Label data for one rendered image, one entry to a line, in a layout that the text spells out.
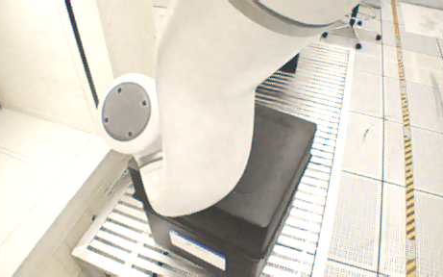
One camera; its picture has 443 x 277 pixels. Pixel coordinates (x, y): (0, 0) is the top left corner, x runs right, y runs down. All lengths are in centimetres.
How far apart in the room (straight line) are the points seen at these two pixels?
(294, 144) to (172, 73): 46
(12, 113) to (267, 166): 87
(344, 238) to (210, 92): 165
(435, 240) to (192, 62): 191
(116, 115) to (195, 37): 18
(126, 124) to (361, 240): 163
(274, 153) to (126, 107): 36
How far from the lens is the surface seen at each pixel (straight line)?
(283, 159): 63
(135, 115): 34
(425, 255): 197
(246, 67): 20
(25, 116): 118
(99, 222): 94
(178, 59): 22
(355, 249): 182
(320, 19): 17
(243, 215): 55
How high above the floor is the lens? 152
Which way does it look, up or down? 44 degrees down
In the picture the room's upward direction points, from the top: straight up
